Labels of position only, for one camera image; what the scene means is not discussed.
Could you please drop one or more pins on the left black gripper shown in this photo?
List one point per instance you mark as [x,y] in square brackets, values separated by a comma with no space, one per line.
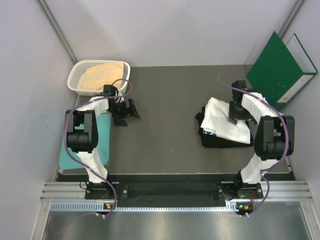
[119,119]

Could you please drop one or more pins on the aluminium rail frame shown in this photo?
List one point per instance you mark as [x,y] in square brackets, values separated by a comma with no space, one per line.
[176,211]

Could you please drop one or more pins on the black t-shirt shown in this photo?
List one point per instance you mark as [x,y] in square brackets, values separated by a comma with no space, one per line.
[214,142]

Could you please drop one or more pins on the green ring binder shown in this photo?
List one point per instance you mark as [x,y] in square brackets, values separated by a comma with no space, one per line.
[281,70]

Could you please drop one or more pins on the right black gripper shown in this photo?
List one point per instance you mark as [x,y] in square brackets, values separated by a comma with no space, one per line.
[233,114]

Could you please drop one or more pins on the teal cutting mat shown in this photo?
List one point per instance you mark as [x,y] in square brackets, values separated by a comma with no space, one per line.
[103,146]

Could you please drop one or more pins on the white daisy print t-shirt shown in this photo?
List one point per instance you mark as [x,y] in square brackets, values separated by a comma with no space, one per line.
[216,123]

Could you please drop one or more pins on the white plastic basket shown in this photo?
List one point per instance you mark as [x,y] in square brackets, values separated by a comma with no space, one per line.
[78,71]

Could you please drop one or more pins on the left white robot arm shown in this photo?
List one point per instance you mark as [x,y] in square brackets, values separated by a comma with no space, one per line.
[81,135]

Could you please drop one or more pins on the beige folded t-shirt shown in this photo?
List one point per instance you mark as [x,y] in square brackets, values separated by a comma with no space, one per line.
[103,74]

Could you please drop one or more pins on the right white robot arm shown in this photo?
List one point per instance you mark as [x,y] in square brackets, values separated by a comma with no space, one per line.
[273,141]

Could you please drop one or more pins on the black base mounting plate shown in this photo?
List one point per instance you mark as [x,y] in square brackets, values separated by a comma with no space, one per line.
[152,191]

